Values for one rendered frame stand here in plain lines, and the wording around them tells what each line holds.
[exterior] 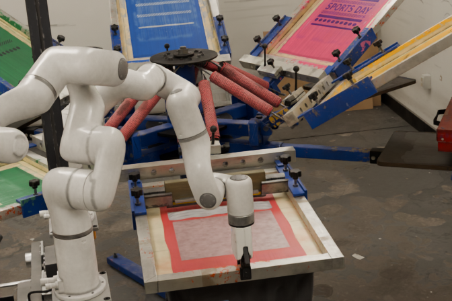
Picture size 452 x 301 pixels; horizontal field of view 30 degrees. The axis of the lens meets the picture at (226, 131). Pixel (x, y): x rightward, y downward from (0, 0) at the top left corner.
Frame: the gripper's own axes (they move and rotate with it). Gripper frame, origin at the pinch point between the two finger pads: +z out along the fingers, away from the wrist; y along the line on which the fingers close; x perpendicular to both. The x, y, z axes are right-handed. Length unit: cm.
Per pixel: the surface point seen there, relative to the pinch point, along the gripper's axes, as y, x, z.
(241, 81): -134, 23, -21
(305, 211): -32.9, 26.2, -1.1
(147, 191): -60, -24, -4
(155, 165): -80, -20, -6
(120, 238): -248, -37, 98
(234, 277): 1.9, -3.3, 1.0
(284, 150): -80, 30, -6
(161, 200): -55, -19, -2
